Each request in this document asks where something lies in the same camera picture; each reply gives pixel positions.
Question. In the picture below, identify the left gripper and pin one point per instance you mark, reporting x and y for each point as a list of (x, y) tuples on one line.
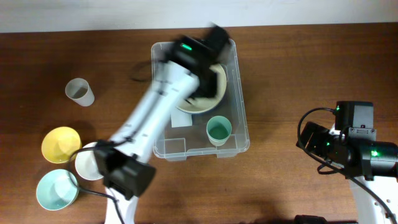
[(212, 90)]

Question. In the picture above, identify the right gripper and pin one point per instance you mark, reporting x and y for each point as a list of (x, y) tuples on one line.
[(320, 132)]

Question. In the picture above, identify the dark blue plate bowl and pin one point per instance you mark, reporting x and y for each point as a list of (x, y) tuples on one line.
[(214, 109)]

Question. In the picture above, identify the cream large bowl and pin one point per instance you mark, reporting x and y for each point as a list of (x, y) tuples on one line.
[(222, 82)]

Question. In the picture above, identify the mint green plastic cup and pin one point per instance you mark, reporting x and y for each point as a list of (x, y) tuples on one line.
[(218, 130)]

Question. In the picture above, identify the grey plastic cup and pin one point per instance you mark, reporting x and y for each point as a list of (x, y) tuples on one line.
[(78, 90)]

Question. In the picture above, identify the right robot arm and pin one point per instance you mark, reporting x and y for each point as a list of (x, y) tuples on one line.
[(350, 148)]

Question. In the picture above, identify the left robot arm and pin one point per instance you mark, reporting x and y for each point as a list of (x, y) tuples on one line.
[(185, 72)]

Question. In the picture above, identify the clear plastic storage bin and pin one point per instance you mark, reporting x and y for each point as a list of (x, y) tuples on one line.
[(177, 144)]

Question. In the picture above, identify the white small bowl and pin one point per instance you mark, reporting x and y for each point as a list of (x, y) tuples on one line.
[(86, 167)]

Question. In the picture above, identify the yellow small bowl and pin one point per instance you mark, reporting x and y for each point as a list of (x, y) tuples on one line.
[(59, 144)]

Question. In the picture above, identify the light blue small bowl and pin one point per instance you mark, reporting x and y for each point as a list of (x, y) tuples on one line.
[(56, 190)]

